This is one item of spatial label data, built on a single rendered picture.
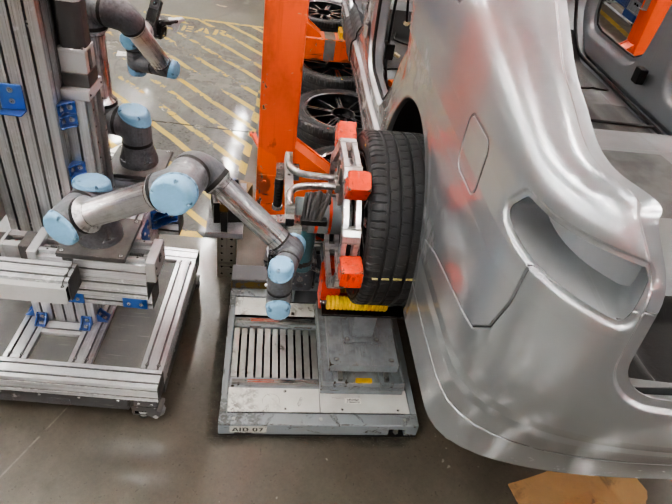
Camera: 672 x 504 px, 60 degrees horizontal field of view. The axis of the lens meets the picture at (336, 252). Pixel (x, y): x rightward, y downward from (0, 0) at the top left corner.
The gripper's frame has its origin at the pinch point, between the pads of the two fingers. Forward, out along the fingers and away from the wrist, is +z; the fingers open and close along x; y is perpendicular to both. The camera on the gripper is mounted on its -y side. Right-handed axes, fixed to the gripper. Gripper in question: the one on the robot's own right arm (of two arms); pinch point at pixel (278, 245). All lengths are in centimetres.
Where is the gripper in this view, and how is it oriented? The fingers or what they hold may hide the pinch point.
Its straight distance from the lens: 205.6
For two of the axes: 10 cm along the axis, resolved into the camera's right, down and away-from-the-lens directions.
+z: -0.7, -6.4, 7.6
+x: -9.9, -0.5, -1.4
